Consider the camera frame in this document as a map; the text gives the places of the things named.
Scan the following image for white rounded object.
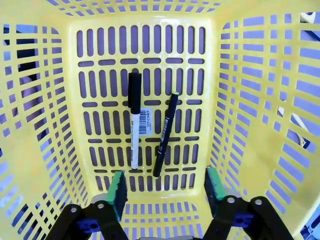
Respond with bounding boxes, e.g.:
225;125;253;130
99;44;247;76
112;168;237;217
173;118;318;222
299;11;317;25

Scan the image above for black marker with green ends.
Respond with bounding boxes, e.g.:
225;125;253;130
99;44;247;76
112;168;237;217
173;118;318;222
152;91;180;179

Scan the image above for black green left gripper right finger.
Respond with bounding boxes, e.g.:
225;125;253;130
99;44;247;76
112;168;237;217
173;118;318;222
203;167;295;240

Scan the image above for white braided cord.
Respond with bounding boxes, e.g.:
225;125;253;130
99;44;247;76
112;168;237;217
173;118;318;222
276;106;309;149

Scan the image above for yellow plastic slotted basket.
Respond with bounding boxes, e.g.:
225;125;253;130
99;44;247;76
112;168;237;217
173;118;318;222
0;0;320;240

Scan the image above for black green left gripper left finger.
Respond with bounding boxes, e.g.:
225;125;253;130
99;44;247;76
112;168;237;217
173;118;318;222
46;170;129;240

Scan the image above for white pen with black cap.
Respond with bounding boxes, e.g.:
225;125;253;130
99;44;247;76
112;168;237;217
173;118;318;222
127;72;143;172

